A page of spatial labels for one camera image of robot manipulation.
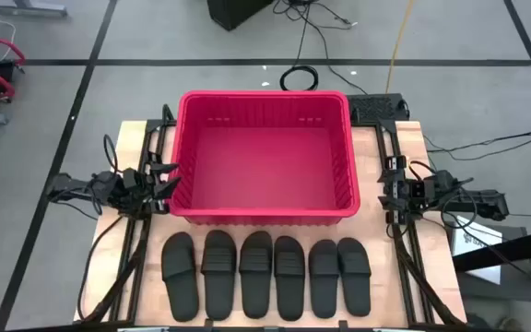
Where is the black rubber slide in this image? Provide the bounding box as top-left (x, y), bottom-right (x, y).
top-left (160, 231), bottom-right (201, 323)
top-left (336, 236), bottom-right (372, 318)
top-left (273, 235), bottom-right (307, 323)
top-left (307, 238), bottom-right (341, 320)
top-left (199, 229), bottom-right (238, 322)
top-left (238, 230), bottom-right (275, 320)

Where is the black aluminium frame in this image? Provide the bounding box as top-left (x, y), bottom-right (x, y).
top-left (74, 103), bottom-right (183, 324)
top-left (375, 118), bottom-right (467, 326)

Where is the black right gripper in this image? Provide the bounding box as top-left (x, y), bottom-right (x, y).
top-left (378, 156), bottom-right (437, 226)

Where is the white printed box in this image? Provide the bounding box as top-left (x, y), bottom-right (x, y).
top-left (449, 215), bottom-right (504, 286)

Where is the black perforated box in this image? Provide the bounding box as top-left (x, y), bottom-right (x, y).
top-left (346, 92), bottom-right (411, 125)

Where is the black floor cabinet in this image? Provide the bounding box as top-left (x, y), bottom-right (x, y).
top-left (206, 0), bottom-right (276, 32)

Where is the coiled black cable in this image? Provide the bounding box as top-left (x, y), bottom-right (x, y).
top-left (277, 0), bottom-right (321, 92)

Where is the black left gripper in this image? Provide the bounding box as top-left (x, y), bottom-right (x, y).
top-left (120, 162), bottom-right (183, 218)

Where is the yellow floor cable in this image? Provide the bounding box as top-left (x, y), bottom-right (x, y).
top-left (383, 0), bottom-right (417, 94)

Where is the black desk frame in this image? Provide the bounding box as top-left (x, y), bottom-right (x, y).
top-left (452, 225), bottom-right (531, 332)

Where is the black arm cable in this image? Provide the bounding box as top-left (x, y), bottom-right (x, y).
top-left (76, 214), bottom-right (126, 322)

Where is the red plastic bin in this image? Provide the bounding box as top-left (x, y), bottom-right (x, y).
top-left (169, 89), bottom-right (361, 227)

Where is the black floor cable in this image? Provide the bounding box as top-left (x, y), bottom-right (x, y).
top-left (272, 0), bottom-right (371, 96)

